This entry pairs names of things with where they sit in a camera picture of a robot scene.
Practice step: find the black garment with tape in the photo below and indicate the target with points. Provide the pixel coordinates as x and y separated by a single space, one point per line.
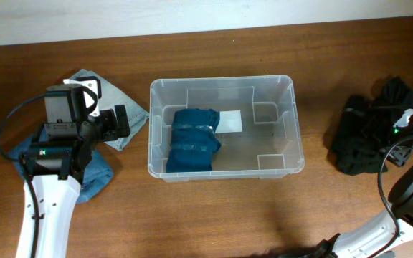
364 131

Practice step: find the clear plastic storage bin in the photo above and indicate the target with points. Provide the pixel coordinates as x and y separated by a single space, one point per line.
270 145

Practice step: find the light blue folded jeans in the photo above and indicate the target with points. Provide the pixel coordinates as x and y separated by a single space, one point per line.
112 96

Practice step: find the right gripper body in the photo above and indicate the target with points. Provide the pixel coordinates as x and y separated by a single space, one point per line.
403 150

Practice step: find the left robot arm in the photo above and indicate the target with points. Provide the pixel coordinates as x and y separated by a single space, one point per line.
54 165

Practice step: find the white label in bin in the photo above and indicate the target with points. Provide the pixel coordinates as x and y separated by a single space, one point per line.
230 122

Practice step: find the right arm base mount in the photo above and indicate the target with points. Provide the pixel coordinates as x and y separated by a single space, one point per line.
322 250

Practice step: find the dark blue folded jeans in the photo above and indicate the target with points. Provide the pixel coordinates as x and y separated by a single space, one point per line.
98 173

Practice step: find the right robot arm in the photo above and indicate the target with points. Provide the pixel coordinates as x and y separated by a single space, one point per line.
387 230

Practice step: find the teal garment with tape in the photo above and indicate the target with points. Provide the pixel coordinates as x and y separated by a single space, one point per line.
193 142

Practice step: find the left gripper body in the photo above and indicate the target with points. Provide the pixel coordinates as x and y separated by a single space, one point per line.
107 123

